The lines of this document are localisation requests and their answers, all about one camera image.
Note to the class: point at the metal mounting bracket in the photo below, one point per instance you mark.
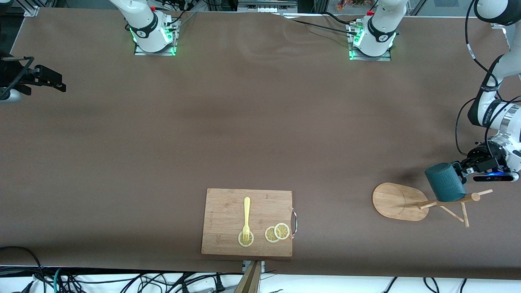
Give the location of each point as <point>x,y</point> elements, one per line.
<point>245,265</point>

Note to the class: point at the grey power strip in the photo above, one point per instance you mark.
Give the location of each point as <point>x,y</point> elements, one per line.
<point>266,5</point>

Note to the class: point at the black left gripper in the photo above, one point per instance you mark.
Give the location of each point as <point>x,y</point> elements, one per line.
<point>482,157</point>

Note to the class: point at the wooden cup rack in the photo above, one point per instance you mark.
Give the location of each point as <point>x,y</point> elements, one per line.
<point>390,201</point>

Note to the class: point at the wooden beam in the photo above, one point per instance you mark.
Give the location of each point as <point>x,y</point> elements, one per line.
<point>249,280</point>

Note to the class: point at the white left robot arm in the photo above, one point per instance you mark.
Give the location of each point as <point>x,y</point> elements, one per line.
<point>490,110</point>

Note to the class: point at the yellow plastic fork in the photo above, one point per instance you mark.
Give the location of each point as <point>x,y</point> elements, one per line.
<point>246,211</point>

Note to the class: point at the orange objects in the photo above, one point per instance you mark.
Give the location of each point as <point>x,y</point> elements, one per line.
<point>350,4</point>

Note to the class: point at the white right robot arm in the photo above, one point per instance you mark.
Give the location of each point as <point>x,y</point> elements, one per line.
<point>142,20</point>

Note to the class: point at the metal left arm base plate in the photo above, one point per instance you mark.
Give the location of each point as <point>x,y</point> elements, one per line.
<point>370,58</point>

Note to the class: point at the dark teal cup yellow inside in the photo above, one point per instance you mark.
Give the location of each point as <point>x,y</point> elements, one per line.
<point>445,183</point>

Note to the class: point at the lemon slice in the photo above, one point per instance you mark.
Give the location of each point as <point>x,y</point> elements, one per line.
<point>251,239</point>
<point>270,235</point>
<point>282,231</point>

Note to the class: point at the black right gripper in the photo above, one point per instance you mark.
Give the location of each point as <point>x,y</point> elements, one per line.
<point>25,76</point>

